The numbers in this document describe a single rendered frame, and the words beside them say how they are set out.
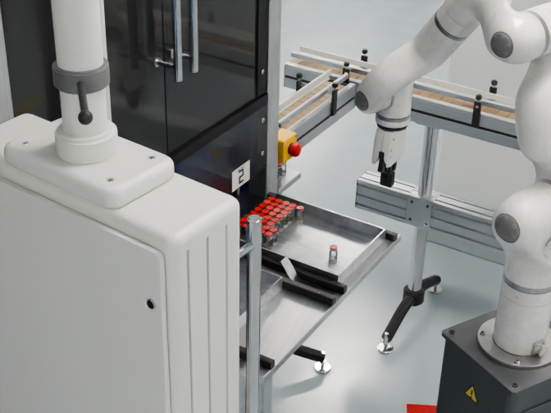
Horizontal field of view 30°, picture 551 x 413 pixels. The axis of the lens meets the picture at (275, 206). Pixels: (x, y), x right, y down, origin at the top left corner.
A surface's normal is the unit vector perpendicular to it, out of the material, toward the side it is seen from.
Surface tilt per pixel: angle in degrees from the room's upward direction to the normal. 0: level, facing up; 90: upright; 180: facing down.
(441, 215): 90
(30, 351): 90
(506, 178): 90
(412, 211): 90
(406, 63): 54
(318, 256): 0
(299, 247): 0
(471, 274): 0
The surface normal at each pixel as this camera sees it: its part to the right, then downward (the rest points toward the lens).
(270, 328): 0.02, -0.86
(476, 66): -0.52, 0.43
